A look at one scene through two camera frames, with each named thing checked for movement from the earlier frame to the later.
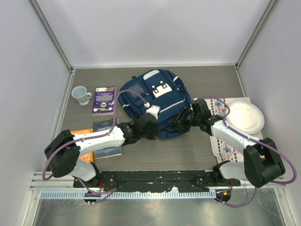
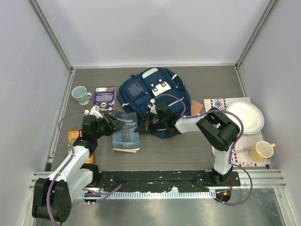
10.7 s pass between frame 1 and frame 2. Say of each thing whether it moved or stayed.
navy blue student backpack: stayed
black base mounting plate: stayed
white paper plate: stayed
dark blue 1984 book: moved
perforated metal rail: stayed
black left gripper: moved
